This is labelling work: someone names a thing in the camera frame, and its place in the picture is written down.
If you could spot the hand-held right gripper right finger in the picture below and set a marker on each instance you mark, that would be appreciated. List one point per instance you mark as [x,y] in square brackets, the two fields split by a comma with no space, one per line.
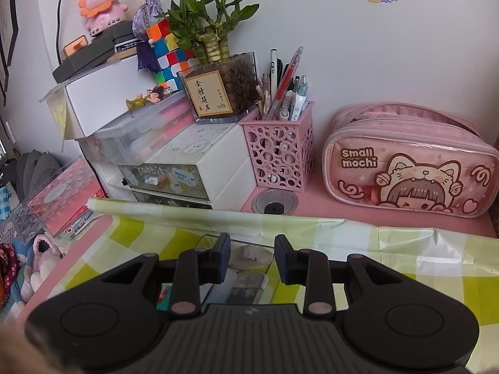
[282,259]

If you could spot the lucky bamboo in glass vase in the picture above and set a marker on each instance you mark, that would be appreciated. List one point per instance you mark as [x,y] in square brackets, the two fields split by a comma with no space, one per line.
[237,81]

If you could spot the clear lidded storage box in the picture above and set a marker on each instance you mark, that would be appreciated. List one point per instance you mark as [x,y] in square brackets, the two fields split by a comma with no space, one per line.
[124,140]

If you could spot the colourful puzzle cube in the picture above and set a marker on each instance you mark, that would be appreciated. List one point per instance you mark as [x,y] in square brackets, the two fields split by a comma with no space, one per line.
[171,62]

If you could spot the blue checked cloth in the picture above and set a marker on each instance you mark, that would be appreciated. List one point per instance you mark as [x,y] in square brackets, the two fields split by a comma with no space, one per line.
[6,202]

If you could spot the clear plastic box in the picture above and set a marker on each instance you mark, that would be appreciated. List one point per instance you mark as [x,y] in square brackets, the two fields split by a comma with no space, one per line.
[237,241]

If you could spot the yellow printed plastic sheet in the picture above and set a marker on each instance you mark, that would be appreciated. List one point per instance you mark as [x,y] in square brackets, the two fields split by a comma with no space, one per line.
[58,115]

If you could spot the clear faceted box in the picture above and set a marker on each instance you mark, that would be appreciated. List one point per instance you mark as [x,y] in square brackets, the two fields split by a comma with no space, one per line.
[27,222]

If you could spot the silver desk grommet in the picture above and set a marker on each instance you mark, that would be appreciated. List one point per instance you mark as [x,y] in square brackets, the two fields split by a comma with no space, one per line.
[259,202]

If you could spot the dark picture frame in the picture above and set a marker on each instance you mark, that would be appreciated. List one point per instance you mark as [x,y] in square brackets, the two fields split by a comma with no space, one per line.
[11,35]

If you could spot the purple tassel charm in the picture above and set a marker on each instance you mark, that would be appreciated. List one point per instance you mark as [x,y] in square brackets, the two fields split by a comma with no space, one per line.
[146,56]

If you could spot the red patterned cloth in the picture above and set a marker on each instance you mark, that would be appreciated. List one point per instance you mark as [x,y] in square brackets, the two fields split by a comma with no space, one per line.
[7,265]

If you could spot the pink plush slipper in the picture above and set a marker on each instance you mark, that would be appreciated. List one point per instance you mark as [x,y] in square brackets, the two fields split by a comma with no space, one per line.
[43,249]

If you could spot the pink gift box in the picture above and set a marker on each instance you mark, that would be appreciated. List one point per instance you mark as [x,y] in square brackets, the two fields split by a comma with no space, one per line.
[62,194]

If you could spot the grey chair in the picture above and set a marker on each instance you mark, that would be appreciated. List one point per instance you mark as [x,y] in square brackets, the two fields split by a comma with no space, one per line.
[35,171]

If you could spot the pink perforated pen holder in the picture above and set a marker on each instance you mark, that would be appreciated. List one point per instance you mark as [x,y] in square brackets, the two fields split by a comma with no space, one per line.
[276,152]

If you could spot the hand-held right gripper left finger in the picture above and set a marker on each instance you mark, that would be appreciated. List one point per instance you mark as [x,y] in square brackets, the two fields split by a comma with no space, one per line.
[222,257]

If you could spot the pink lion toy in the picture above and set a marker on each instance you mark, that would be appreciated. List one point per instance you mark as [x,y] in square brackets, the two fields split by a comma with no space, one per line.
[101,4]

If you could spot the white drawer organizer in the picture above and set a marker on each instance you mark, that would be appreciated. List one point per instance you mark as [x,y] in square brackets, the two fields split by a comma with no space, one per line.
[230,163]

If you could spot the pink cartoon pencil case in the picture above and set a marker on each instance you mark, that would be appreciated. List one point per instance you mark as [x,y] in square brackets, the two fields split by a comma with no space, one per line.
[409,179]

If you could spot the small orange stamp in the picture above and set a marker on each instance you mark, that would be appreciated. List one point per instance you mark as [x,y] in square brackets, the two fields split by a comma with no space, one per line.
[76,45]

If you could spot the small cartoon figurine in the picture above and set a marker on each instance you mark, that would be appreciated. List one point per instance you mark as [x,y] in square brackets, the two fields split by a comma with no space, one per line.
[156,94]

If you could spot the green checked tablecloth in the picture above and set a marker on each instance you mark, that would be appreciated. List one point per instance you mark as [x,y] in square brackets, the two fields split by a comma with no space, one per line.
[409,257]

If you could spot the bunch of pens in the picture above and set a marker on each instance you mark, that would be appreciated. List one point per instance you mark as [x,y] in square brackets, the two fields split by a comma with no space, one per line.
[280,85]

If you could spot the white cardboard box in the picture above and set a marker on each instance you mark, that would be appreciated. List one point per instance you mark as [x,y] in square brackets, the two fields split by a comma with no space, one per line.
[101,93]

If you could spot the black stapler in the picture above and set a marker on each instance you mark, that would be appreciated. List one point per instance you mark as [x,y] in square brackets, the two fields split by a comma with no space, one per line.
[89,56]

